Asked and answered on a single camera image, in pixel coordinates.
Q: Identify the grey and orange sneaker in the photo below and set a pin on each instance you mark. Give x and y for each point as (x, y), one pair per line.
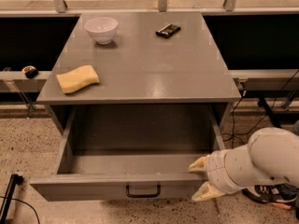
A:
(282, 194)

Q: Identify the black wheeled stand leg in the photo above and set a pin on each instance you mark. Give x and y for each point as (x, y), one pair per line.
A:
(268, 112)

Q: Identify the black round tape measure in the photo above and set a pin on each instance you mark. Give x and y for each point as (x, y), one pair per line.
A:
(30, 71)

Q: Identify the yellow sponge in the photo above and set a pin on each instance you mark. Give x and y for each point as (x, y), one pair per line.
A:
(78, 79)

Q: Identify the metal window rail frame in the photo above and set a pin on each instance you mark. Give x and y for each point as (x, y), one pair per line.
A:
(149, 0)

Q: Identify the black stand left floor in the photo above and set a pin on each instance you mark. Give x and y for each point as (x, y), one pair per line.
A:
(14, 181)

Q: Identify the black snack bar wrapper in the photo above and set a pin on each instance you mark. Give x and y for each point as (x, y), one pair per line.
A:
(168, 31)

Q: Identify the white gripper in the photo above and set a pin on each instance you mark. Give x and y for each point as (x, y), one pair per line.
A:
(217, 171)

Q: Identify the grey top drawer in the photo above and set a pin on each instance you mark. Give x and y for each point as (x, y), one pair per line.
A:
(111, 152)

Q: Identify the white bowl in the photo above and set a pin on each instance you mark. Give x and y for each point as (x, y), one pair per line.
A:
(102, 30)

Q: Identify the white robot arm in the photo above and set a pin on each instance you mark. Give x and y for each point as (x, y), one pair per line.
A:
(270, 157)

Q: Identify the grey drawer cabinet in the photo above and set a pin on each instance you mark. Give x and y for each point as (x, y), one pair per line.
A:
(140, 68)

